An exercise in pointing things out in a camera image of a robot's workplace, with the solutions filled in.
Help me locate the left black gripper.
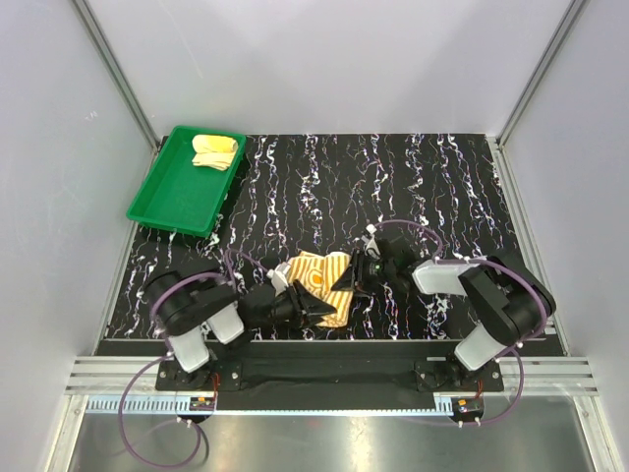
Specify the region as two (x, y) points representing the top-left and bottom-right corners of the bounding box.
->
(251, 279), (336, 330)

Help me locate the slotted aluminium cable duct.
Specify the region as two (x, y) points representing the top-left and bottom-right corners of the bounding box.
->
(86, 393), (453, 417)

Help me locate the small controller board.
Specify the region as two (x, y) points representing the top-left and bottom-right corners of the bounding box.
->
(453, 396), (485, 417)
(190, 396), (216, 411)

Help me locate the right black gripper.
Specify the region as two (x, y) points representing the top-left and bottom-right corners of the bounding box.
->
(332, 248), (396, 297)

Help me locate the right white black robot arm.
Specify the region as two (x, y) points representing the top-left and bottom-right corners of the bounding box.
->
(332, 250), (556, 392)

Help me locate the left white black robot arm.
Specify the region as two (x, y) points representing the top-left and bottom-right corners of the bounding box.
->
(144, 264), (336, 391)

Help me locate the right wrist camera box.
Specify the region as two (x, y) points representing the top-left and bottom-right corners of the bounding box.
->
(362, 224), (407, 261)

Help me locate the green plastic tray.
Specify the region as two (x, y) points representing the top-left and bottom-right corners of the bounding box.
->
(127, 125), (247, 237)

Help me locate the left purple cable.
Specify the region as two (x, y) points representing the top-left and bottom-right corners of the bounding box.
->
(117, 248), (276, 468)

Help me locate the left small controller board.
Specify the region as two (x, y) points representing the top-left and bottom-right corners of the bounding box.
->
(190, 396), (216, 411)

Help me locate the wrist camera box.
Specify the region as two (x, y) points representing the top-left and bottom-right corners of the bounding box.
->
(362, 224), (407, 261)
(266, 262), (291, 294)

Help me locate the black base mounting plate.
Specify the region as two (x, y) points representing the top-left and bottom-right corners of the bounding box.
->
(160, 340), (504, 403)

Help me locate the right small controller board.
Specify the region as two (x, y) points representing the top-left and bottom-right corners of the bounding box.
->
(453, 396), (485, 417)

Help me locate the yellow orange striped towel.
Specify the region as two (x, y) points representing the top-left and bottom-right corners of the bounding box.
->
(288, 252), (353, 328)

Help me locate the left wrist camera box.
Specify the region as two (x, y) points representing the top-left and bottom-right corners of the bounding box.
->
(266, 262), (291, 294)

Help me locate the yellow cream towel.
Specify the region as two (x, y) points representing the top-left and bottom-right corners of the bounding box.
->
(192, 135), (238, 171)

